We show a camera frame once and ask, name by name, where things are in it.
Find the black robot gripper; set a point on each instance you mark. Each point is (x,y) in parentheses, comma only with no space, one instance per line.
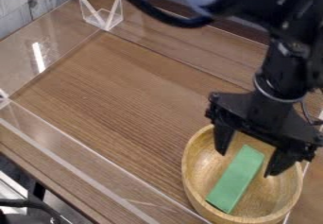
(269,120)

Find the green rectangular block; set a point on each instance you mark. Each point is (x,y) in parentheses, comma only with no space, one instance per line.
(235,179)

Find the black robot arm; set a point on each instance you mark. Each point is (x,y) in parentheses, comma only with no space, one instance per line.
(291,72)

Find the brown wooden bowl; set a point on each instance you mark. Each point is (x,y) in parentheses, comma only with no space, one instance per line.
(270,195)

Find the clear acrylic front wall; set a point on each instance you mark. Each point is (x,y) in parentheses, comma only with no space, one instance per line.
(107,194)

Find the clear acrylic corner bracket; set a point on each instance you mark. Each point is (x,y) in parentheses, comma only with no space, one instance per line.
(105,19)

